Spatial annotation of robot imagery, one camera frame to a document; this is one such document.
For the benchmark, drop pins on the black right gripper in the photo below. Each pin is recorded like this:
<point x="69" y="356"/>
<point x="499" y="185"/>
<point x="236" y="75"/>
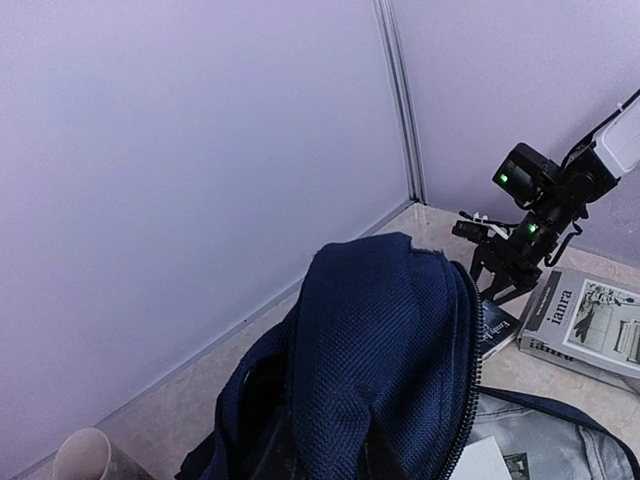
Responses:
<point x="514" y="260"/>

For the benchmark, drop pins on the navy blue student backpack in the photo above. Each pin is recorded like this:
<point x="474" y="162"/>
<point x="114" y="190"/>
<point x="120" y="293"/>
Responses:
<point x="375" y="374"/>

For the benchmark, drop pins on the white barcode booklet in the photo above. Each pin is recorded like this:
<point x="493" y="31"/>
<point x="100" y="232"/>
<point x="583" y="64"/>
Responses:
<point x="481" y="460"/>

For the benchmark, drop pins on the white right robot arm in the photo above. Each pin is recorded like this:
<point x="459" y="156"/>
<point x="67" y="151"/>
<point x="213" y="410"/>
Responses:
<point x="554" y="197"/>

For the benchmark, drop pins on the dark blue cover book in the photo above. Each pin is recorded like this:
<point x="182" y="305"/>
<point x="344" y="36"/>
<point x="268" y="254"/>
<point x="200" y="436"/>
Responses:
<point x="499" y="329"/>

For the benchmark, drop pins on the grey ianra book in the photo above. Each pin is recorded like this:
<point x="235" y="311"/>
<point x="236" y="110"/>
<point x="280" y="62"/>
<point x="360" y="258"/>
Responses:
<point x="586" y="324"/>

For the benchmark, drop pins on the white floral paper cup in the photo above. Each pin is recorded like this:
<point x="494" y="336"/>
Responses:
<point x="86" y="454"/>

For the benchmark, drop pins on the right aluminium frame post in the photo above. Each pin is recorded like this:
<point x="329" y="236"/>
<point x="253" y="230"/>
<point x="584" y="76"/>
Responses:
<point x="400" y="87"/>

